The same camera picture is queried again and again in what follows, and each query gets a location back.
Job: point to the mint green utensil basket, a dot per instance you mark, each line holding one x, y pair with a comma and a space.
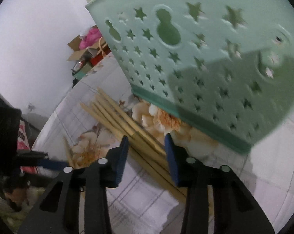
225, 67

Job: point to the bamboo chopstick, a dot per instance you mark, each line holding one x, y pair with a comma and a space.
144, 148
150, 140
123, 123
139, 150

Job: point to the red gift bag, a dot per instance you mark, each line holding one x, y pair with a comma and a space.
100, 56

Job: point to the floral grey tablecloth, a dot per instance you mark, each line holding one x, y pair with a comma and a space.
139, 204

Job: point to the pink plastic bag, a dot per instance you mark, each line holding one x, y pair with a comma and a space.
89, 38

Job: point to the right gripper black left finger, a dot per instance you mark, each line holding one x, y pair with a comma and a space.
57, 210

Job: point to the cardboard box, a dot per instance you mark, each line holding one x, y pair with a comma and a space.
78, 54

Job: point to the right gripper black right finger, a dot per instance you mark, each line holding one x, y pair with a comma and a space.
235, 208

